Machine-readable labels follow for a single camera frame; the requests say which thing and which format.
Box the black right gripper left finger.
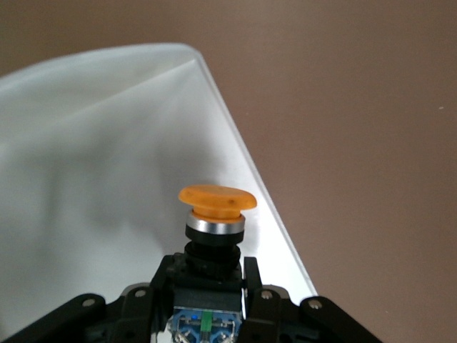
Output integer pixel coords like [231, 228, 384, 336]
[0, 254, 176, 343]

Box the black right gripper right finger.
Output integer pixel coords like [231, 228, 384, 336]
[241, 256, 383, 343]

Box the orange mushroom push button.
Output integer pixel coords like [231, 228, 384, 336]
[166, 184, 258, 343]

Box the white drawer cabinet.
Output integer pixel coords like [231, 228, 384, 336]
[0, 42, 319, 343]

